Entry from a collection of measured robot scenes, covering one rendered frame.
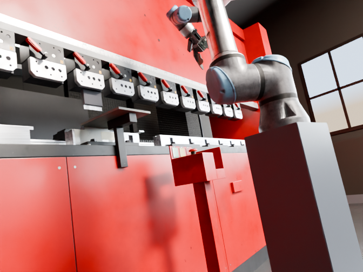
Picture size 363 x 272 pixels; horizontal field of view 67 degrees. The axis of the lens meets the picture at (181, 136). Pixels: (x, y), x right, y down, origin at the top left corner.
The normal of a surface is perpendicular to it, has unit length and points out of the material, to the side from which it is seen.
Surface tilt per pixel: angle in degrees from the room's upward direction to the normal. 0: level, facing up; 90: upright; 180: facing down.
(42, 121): 90
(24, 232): 90
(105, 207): 90
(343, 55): 90
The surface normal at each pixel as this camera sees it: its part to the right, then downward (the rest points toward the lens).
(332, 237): 0.61, -0.23
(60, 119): 0.78, -0.23
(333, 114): -0.77, 0.02
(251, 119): -0.60, -0.04
